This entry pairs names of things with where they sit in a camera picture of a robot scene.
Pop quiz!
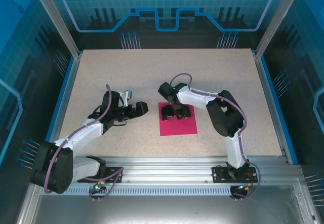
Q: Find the right aluminium frame post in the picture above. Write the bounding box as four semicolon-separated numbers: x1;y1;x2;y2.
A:
254;0;299;59

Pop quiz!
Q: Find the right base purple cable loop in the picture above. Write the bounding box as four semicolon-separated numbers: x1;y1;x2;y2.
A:
230;162;263;201

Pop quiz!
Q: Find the left blue-edged side rail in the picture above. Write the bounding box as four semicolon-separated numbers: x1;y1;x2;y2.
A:
42;51;84;165

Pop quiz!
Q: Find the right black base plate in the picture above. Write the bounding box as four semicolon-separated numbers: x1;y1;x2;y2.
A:
211;165;256;184

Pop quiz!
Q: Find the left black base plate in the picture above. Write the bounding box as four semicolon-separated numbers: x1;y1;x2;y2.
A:
77;167;125;184

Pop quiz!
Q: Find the slotted white cable duct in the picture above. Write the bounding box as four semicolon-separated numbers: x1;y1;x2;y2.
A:
66;186;235;196

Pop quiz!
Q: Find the blue-edged side rail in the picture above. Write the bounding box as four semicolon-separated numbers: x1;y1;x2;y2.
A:
253;50;299;165
42;51;84;165

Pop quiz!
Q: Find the magenta cloth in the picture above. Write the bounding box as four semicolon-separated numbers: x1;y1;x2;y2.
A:
158;102;198;136

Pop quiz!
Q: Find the right blue-edged side rail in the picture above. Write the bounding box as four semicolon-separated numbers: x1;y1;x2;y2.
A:
253;50;299;165

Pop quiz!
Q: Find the base led connector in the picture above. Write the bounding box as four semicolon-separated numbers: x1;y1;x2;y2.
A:
92;180;106;192
236;183;255;191

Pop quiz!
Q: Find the aluminium mounting rail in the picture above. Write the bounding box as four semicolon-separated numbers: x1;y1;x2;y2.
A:
34;155;304;186

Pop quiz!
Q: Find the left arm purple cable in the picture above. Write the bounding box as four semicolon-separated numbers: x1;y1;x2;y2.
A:
43;83;112;195

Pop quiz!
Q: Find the left base LED connector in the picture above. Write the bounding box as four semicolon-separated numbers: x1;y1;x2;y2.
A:
92;180;106;192

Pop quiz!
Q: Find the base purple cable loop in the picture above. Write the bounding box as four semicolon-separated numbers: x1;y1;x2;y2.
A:
88;168;125;202
230;162;263;201

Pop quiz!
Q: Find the right base LED connector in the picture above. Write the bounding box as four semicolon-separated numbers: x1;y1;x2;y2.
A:
236;183;255;191

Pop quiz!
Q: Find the aluminium frame post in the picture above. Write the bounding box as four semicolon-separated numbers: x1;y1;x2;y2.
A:
28;0;83;59
254;0;299;59

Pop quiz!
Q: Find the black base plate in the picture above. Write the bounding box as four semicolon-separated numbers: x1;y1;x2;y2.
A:
77;167;125;184
211;165;256;184

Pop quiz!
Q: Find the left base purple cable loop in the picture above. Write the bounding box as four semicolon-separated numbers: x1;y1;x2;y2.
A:
88;168;125;202

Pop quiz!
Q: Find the metal sheet tray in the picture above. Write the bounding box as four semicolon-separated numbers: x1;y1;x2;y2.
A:
15;178;324;224

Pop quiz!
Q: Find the left aluminium frame post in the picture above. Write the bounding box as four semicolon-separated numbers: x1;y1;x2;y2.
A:
28;0;83;59

